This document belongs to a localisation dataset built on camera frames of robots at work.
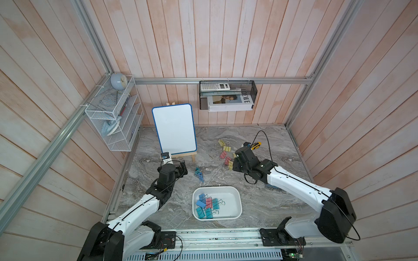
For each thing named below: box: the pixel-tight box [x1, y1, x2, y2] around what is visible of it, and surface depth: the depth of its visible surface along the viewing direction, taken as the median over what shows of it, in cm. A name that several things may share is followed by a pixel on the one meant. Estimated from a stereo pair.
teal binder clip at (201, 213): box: [195, 206, 206, 220], surface depth 81 cm
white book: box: [207, 91, 255, 113], surface depth 95 cm
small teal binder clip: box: [212, 197, 220, 210], surface depth 83 cm
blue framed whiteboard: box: [151, 103, 198, 155], surface depth 90 cm
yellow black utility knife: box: [250, 141, 262, 151], surface depth 109 cm
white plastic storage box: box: [192, 185, 243, 221], surface depth 85 cm
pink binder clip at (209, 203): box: [205, 197, 213, 209], surface depth 84 cm
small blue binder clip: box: [195, 200, 207, 209], surface depth 84 cm
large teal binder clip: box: [205, 207, 220, 219], surface depth 82 cm
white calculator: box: [200, 82, 231, 92], surface depth 92 cm
